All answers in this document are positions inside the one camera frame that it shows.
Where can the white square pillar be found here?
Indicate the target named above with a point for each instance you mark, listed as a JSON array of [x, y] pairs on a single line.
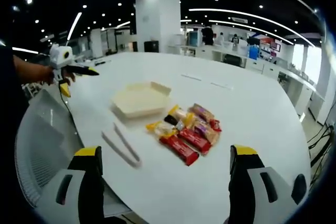
[[157, 22]]

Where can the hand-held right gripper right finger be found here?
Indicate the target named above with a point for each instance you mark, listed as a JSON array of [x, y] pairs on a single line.
[[252, 192]]

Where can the person's left hand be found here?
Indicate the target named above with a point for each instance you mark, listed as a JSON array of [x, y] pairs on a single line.
[[48, 75]]

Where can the ceiling air vent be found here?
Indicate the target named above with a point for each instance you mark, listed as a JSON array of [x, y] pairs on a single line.
[[239, 19]]

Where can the black pen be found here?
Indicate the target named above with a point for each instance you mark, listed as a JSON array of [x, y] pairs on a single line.
[[103, 62]]

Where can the white mesh office chair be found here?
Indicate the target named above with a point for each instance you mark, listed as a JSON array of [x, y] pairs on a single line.
[[44, 142]]

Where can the yellow black food packet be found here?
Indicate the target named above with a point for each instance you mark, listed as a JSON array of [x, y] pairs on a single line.
[[174, 115]]

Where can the purple beige food packet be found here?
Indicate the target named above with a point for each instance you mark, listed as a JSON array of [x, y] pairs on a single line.
[[208, 134]]

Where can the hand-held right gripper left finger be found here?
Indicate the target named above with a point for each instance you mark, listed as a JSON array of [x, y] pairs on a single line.
[[71, 195]]

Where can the blue white machine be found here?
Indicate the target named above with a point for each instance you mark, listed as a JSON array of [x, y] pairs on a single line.
[[194, 38]]

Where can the brown purple food packet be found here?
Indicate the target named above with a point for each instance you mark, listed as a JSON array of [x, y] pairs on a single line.
[[202, 112]]

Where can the small red food packet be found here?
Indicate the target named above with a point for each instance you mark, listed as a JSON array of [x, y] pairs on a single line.
[[215, 125]]

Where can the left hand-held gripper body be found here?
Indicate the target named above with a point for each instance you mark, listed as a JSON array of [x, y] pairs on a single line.
[[59, 57]]

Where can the yellow brown food packet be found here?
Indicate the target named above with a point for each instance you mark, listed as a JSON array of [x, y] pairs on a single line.
[[190, 121]]

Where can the blue container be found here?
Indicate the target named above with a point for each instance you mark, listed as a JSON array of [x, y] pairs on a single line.
[[253, 52]]

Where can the white food tongs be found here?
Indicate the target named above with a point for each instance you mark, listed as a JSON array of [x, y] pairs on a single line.
[[123, 146]]

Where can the beige hexagonal container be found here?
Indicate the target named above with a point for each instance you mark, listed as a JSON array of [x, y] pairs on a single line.
[[136, 100]]

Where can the long red food packet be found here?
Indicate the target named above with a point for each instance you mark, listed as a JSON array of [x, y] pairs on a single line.
[[178, 150], [195, 140]]

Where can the black box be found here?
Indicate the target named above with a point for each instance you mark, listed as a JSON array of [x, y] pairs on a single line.
[[151, 46]]

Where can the ceiling light strip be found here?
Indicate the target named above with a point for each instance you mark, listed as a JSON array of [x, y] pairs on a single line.
[[74, 26]]

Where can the yellow clear food packet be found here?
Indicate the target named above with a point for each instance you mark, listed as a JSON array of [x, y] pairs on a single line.
[[161, 129]]

